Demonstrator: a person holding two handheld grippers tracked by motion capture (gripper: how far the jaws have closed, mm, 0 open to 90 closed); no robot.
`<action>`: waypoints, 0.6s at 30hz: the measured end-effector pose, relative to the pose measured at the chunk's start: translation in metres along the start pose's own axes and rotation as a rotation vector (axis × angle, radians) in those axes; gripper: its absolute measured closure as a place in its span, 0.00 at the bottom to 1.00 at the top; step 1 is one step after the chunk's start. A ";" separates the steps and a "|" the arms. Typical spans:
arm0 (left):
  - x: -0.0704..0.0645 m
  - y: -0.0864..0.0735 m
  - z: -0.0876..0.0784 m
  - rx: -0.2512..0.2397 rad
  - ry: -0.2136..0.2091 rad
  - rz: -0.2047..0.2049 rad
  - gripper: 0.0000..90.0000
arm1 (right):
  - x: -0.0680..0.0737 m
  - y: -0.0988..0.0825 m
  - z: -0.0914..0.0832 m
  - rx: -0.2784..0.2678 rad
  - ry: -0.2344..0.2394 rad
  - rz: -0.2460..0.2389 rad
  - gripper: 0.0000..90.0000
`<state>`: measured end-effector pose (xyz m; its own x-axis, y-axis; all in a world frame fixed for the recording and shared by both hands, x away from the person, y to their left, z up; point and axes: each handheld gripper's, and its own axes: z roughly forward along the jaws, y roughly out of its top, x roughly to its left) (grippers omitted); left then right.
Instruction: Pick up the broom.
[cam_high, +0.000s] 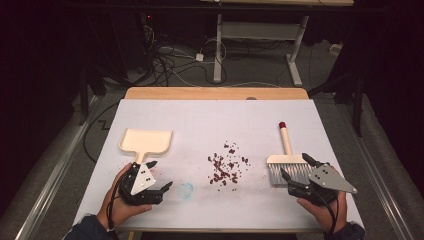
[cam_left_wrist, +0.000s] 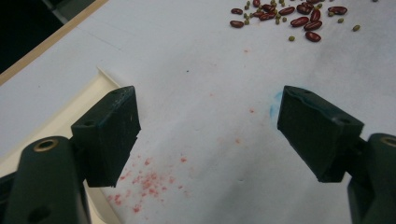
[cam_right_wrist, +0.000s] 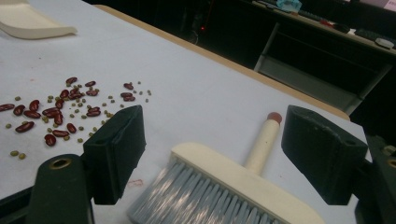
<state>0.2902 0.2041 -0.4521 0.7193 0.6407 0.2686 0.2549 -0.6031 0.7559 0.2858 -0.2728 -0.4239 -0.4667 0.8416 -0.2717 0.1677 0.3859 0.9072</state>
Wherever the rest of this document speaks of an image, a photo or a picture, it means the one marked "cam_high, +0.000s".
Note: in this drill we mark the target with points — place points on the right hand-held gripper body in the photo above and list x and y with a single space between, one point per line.
328 180

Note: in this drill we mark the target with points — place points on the scattered red beans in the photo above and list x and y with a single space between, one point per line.
217 164

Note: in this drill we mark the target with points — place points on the person's left hand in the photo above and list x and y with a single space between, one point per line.
116 208

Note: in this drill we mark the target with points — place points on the cream hand brush red cap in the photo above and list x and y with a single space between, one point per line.
286 141

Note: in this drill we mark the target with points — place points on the person's right hand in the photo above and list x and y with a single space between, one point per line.
321 215

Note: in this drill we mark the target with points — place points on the white metal desk frame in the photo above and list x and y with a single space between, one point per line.
218 50

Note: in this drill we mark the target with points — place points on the aluminium floor rail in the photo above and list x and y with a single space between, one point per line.
376 173
56 166

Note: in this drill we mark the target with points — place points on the cream plastic dustpan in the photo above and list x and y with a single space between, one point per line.
146 140

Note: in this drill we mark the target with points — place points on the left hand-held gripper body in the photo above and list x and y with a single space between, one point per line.
141 181

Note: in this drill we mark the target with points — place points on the wooden table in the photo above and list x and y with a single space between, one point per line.
216 93

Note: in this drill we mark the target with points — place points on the black metal stand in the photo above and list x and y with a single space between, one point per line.
358 100
83 96

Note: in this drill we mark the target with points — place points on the white power adapter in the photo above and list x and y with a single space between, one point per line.
199 57

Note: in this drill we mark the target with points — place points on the white table mat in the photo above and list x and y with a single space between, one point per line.
216 123

